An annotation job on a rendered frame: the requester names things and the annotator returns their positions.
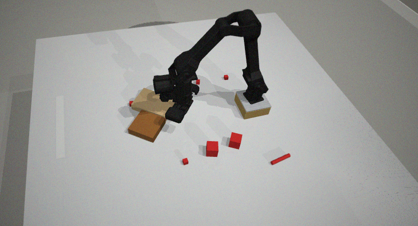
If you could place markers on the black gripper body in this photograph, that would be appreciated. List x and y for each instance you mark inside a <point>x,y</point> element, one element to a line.
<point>176,114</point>

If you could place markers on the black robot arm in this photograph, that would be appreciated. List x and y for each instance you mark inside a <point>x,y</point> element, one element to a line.
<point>182,71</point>

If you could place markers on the red cylinder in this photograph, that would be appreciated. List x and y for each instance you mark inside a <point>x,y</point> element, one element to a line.
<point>280,159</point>

